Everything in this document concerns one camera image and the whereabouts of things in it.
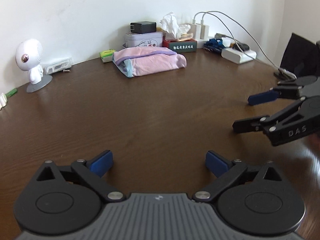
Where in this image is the pink purple mesh garment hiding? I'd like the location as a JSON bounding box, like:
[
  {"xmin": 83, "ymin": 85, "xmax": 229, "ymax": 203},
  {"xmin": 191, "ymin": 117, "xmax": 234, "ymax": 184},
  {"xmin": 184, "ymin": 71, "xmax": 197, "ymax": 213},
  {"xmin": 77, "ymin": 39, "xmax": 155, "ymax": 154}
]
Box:
[{"xmin": 113, "ymin": 47, "xmax": 187, "ymax": 78}]

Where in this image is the black chair back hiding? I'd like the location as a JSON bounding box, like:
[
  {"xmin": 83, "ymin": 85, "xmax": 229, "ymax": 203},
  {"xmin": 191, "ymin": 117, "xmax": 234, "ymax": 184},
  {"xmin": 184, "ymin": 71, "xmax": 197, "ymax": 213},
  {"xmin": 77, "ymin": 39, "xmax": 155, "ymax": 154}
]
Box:
[{"xmin": 280, "ymin": 33, "xmax": 319, "ymax": 77}]

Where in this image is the white power bank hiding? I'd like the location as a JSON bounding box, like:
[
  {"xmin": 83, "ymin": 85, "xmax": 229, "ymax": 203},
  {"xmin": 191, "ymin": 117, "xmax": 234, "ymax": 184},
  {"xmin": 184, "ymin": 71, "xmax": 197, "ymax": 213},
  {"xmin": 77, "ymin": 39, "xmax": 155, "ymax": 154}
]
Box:
[{"xmin": 221, "ymin": 48, "xmax": 257, "ymax": 64}]

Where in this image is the white power strip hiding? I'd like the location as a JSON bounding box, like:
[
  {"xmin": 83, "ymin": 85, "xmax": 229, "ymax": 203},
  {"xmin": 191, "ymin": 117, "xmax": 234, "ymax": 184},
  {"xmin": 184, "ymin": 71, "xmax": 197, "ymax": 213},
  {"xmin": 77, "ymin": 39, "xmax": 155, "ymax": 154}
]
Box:
[{"xmin": 196, "ymin": 33, "xmax": 231, "ymax": 49}]

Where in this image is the white charger adapter right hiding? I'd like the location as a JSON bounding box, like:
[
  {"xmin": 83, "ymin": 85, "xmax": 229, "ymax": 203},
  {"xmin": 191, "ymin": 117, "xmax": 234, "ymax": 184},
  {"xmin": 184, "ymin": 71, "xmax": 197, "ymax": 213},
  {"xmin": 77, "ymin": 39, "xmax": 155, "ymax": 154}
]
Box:
[{"xmin": 200, "ymin": 20, "xmax": 209, "ymax": 40}]

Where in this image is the white charger adapter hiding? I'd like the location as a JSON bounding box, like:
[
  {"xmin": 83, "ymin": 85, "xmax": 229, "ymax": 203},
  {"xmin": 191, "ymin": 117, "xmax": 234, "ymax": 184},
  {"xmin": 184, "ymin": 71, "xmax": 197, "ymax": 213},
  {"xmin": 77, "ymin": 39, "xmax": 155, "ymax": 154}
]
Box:
[
  {"xmin": 189, "ymin": 20, "xmax": 201, "ymax": 40},
  {"xmin": 200, "ymin": 20, "xmax": 209, "ymax": 40}
]

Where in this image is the white charger adapter left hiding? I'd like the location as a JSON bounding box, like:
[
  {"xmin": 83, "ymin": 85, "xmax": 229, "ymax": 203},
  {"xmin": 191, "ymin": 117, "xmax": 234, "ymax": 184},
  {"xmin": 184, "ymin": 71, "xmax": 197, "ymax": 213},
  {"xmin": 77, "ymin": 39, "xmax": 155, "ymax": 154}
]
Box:
[{"xmin": 189, "ymin": 20, "xmax": 201, "ymax": 40}]

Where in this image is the white plastic case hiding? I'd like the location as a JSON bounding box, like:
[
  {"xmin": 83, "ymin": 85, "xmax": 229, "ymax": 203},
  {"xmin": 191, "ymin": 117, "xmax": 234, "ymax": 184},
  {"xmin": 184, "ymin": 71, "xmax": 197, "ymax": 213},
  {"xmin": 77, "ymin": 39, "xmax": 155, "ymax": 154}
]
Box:
[{"xmin": 42, "ymin": 57, "xmax": 73, "ymax": 75}]

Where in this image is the white small plug adapter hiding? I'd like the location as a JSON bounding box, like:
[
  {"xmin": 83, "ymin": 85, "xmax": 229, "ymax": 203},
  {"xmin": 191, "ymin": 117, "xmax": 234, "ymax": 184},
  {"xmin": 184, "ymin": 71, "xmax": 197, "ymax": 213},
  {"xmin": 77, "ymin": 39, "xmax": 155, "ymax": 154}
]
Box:
[{"xmin": 0, "ymin": 93, "xmax": 8, "ymax": 109}]

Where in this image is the green red tissue box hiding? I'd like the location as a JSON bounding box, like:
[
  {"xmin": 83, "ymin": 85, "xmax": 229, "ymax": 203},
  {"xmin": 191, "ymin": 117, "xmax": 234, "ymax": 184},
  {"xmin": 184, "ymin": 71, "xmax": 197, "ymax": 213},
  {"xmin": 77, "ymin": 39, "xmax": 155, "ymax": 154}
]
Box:
[{"xmin": 160, "ymin": 12, "xmax": 197, "ymax": 53}]

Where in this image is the green tissue packet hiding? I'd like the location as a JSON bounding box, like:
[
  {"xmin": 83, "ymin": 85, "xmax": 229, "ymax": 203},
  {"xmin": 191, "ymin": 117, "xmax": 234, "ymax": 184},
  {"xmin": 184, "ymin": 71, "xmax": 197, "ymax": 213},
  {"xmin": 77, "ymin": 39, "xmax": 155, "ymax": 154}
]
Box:
[{"xmin": 99, "ymin": 49, "xmax": 116, "ymax": 63}]

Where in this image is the white tin box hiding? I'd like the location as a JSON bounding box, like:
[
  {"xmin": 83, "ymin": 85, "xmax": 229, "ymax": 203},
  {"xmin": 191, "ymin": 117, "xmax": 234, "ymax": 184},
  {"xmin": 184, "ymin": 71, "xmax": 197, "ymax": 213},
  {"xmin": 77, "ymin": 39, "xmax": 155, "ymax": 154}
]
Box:
[{"xmin": 123, "ymin": 31, "xmax": 163, "ymax": 48}]

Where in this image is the white robot figure speaker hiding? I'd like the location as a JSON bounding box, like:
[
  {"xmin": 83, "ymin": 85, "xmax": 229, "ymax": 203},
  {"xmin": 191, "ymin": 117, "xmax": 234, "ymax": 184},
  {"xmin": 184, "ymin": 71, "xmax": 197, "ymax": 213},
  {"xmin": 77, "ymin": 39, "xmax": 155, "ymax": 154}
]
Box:
[{"xmin": 15, "ymin": 38, "xmax": 53, "ymax": 93}]

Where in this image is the black charger block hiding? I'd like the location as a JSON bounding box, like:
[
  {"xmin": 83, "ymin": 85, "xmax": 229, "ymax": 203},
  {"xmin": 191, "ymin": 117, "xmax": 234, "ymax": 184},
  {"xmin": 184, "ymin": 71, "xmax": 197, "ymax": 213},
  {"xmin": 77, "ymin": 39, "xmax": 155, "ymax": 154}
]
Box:
[{"xmin": 130, "ymin": 21, "xmax": 157, "ymax": 34}]

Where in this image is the white charging cable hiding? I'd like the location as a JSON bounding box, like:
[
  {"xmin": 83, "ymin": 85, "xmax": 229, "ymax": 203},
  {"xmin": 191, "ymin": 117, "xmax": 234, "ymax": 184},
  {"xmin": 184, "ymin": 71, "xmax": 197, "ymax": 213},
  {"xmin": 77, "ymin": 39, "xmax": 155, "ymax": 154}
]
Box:
[{"xmin": 194, "ymin": 10, "xmax": 283, "ymax": 72}]

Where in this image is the blue lanyard strap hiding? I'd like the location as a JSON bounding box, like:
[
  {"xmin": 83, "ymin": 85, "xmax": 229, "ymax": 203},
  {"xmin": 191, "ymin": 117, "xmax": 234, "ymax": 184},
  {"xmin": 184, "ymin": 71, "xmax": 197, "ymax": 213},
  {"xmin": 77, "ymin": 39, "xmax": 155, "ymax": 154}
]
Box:
[{"xmin": 203, "ymin": 38, "xmax": 225, "ymax": 54}]

